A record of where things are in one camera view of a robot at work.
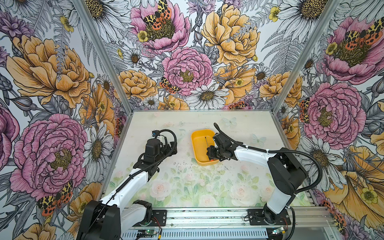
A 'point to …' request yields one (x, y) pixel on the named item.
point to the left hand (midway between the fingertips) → (169, 148)
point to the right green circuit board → (277, 231)
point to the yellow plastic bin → (202, 139)
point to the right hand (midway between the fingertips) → (209, 158)
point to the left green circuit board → (150, 232)
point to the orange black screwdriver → (211, 160)
